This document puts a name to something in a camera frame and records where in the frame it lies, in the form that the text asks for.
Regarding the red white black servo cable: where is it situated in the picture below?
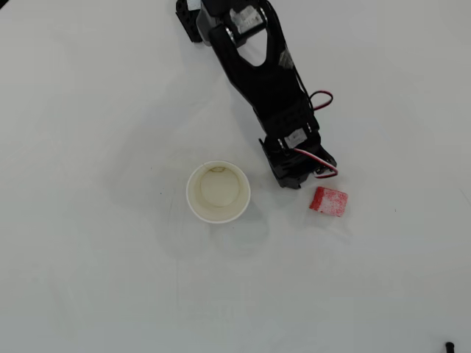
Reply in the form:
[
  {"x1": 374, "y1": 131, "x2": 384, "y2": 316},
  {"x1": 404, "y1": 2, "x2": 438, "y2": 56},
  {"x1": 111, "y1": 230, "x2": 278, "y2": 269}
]
[
  {"x1": 293, "y1": 146, "x2": 339, "y2": 180},
  {"x1": 308, "y1": 89, "x2": 335, "y2": 112}
]

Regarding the red foam cube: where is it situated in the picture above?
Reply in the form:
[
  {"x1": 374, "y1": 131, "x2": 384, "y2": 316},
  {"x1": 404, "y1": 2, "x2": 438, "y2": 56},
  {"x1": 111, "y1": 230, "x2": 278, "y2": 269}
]
[{"x1": 308, "y1": 185, "x2": 349, "y2": 218}]

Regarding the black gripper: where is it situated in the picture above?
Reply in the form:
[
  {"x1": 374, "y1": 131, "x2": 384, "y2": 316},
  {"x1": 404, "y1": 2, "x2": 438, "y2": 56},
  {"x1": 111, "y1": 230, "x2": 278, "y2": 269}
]
[{"x1": 258, "y1": 134, "x2": 339, "y2": 190}]

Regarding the tan ribbed paper cup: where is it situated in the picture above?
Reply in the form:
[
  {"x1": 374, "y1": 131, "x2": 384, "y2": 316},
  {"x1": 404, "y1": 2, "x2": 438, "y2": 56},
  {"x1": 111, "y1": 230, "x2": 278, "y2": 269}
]
[{"x1": 185, "y1": 160, "x2": 252, "y2": 224}]

